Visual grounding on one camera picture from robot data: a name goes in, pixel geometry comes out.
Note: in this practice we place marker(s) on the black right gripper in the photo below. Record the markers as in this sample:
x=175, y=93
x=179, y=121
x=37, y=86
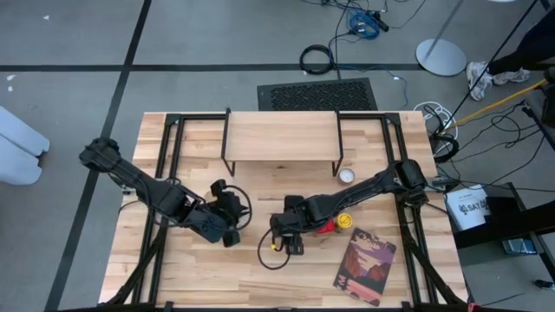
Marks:
x=286, y=225

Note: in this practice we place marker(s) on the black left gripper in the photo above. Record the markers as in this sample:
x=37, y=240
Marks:
x=234, y=210

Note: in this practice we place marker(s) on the smoked paprika tin red lid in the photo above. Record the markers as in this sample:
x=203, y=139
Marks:
x=328, y=227

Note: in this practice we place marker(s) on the chili onion jar yellow lid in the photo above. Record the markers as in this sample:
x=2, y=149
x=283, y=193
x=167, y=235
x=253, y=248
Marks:
x=345, y=221

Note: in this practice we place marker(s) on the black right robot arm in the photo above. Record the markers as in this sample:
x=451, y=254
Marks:
x=368, y=186

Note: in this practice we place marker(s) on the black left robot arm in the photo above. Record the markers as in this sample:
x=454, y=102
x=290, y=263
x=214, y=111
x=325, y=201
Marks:
x=143, y=186

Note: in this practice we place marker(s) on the book with colourful landscape cover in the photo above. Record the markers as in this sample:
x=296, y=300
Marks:
x=364, y=268

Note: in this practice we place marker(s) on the black perforated floor panel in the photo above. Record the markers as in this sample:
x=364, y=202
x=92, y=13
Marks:
x=316, y=95

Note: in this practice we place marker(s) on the white printed bag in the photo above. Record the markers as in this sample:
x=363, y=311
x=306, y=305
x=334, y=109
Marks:
x=468, y=208

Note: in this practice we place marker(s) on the pale padded block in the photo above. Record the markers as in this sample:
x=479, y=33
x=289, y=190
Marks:
x=15, y=167
x=17, y=130

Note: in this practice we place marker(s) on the grey floor lamp stand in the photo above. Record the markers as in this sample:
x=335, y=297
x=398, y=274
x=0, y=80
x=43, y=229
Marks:
x=440, y=57

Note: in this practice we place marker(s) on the black side cart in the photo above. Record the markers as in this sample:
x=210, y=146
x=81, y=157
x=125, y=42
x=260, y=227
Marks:
x=520, y=221

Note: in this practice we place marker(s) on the thin black slanted pole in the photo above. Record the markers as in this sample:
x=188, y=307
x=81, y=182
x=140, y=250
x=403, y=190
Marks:
x=494, y=60

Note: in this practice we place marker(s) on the person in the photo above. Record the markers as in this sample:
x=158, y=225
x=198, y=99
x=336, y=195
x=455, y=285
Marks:
x=520, y=47

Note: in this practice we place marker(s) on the wooden shelf riser black frame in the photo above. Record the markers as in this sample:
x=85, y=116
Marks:
x=282, y=136

